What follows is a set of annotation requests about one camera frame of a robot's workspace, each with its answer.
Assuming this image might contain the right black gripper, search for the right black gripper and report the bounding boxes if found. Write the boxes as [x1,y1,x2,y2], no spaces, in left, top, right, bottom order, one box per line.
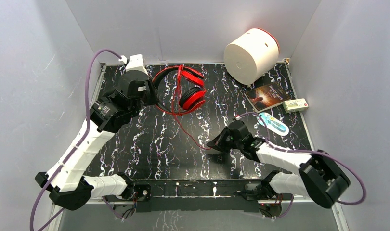
[207,126,243,154]

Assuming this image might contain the red headphone cable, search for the red headphone cable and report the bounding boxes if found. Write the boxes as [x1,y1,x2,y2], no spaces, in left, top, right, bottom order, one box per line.
[170,65,213,151]

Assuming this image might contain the red black headphones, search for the red black headphones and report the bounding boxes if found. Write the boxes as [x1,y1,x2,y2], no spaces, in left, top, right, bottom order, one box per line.
[152,65,207,116]

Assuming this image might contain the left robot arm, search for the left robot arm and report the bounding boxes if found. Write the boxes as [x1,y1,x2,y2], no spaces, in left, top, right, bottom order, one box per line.
[35,70,156,211]

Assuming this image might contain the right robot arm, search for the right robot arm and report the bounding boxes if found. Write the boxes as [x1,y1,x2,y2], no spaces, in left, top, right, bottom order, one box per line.
[207,120,351,208]

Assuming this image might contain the blue packaged toothbrush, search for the blue packaged toothbrush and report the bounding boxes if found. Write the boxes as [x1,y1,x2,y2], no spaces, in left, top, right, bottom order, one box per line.
[257,112,289,136]

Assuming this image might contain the dark paperback book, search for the dark paperback book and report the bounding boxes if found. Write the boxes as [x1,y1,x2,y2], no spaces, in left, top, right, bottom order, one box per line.
[244,82,291,113]

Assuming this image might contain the small green white box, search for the small green white box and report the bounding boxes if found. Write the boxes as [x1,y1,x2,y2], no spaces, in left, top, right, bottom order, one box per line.
[282,98,309,113]

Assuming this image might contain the white cylindrical container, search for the white cylindrical container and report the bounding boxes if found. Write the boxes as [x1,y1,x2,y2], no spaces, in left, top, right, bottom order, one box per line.
[223,28,280,85]

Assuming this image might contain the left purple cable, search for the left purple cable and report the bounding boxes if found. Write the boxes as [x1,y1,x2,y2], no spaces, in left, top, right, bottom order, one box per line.
[29,49,124,231]

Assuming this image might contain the purple cable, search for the purple cable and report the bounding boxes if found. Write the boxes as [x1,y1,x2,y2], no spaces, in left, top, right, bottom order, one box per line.
[29,49,124,231]
[234,112,367,206]

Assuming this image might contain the black front mounting rail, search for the black front mounting rail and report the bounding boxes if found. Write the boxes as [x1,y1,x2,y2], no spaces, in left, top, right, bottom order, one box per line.
[134,179,264,212]

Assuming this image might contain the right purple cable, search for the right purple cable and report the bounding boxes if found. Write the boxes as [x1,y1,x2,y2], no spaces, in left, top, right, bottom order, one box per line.
[234,112,367,206]

